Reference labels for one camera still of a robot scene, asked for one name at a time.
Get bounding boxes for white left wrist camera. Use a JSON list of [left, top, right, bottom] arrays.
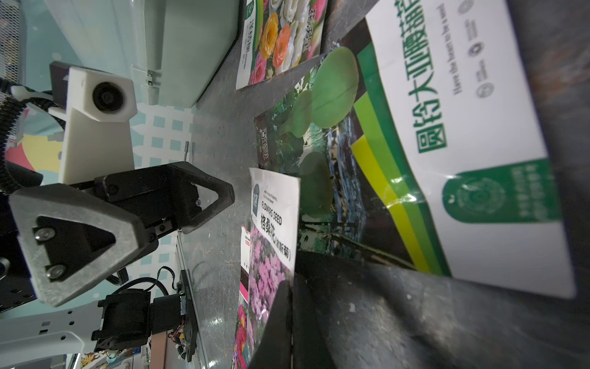
[[49, 61, 138, 185]]

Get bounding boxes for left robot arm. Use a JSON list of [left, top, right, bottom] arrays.
[[1, 161, 235, 367]]

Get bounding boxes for multicolour ranunculus seed packet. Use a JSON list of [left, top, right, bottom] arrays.
[[236, 0, 329, 90]]

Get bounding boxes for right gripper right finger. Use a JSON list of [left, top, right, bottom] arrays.
[[296, 252, 589, 368]]

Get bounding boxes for purple flower seed packet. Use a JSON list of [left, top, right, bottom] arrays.
[[247, 168, 301, 355]]

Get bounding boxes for green gourd seed packet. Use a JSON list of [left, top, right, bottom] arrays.
[[254, 1, 577, 298]]

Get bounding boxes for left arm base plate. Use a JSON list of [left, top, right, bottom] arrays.
[[179, 270, 198, 363]]

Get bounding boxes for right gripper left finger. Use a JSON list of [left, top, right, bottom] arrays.
[[248, 278, 332, 369]]

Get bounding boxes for translucent green storage box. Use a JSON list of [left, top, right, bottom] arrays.
[[46, 1, 241, 109]]

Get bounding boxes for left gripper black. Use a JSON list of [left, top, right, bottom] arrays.
[[1, 161, 235, 311]]

